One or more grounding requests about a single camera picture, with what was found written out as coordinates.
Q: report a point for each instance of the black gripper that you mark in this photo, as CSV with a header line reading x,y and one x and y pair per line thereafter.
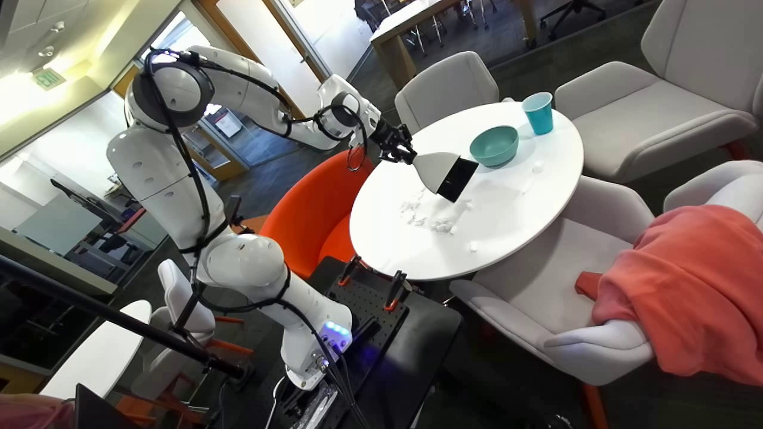
x,y
394,141

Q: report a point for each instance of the pile of white paper bits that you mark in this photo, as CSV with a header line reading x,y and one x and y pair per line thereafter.
x,y
433,213

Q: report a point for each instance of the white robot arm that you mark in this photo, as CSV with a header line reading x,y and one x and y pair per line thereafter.
x,y
151,157

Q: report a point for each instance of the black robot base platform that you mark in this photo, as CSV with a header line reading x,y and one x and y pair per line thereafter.
x,y
389,367

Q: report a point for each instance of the round white table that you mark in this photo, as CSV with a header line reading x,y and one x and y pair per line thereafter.
x,y
510,206

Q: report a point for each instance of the grey armchair far side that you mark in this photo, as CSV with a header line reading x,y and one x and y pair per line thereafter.
x,y
448,85

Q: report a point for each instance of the teal bowl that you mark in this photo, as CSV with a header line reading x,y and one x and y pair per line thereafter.
x,y
495,146

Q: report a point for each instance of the orange chair near robot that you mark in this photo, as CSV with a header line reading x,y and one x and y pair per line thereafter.
x,y
312,220

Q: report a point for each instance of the orange black clamp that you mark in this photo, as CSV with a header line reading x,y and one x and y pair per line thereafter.
x,y
394,290
345,277

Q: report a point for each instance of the teal plastic cup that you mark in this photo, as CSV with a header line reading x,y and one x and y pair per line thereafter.
x,y
539,112

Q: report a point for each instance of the grey armchair with blanket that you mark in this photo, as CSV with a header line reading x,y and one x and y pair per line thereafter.
x,y
532,299

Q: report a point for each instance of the large grey armchair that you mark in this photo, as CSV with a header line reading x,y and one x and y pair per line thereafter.
x,y
703,88

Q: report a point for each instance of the salmon pink blanket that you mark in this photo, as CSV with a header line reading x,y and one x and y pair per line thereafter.
x,y
696,287

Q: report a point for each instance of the grey armchair far right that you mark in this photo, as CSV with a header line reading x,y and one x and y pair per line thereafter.
x,y
736,184

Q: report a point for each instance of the black camera stand pole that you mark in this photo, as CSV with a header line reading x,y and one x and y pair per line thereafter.
x,y
57,289

